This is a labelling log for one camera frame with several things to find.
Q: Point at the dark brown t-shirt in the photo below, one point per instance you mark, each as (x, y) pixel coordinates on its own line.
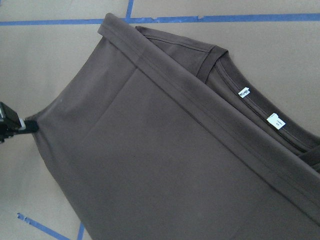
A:
(160, 137)

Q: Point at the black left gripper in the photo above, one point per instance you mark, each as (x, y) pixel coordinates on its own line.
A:
(11, 124)

